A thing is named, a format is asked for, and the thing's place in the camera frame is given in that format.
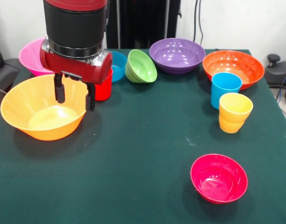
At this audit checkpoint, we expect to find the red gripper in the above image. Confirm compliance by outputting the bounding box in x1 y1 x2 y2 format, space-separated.
39 37 113 112

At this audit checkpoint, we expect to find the green bowl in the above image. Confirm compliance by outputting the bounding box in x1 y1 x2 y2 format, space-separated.
125 49 158 84

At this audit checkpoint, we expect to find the small crimson bowl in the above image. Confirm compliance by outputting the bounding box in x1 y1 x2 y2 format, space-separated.
190 153 249 205

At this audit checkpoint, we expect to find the red cup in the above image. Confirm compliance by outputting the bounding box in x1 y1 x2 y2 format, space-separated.
94 67 113 102

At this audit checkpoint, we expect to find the large orange bowl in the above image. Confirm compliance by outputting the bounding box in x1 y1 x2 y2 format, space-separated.
0 74 92 141

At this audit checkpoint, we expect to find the blue bowl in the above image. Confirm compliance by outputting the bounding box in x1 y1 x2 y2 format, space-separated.
109 50 128 83

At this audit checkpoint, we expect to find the large pink bowl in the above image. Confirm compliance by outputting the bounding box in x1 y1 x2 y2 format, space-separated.
18 36 56 77

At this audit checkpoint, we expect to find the dark green tablecloth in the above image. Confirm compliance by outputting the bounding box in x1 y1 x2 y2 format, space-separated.
0 48 286 224

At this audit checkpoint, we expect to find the purple bowl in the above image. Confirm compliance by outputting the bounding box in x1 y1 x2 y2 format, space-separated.
149 38 206 75

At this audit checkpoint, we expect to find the blue cup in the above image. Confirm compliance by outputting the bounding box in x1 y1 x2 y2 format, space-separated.
210 72 243 110

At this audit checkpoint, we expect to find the yellow cup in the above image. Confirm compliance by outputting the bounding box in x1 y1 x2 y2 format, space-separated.
218 92 254 134

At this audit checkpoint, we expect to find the red-orange bowl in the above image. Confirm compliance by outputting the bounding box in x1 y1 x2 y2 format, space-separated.
202 50 265 91

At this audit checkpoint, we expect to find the black pedestal foot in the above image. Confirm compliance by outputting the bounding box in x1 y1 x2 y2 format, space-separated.
265 53 286 87
0 58 22 94

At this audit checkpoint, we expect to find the black hanging cable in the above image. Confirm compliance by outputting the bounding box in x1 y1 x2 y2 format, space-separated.
193 0 205 46

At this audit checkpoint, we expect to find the blue cable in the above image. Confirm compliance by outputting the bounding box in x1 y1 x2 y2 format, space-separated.
275 65 286 103

